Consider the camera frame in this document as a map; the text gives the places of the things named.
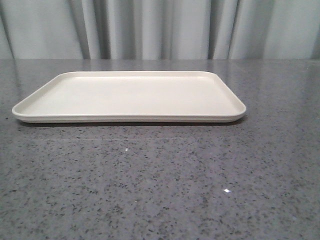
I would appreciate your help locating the cream rectangular plastic tray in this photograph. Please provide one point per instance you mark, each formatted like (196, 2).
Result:
(132, 96)

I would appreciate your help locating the pale grey pleated curtain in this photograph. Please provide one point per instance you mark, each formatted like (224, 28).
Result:
(160, 29)

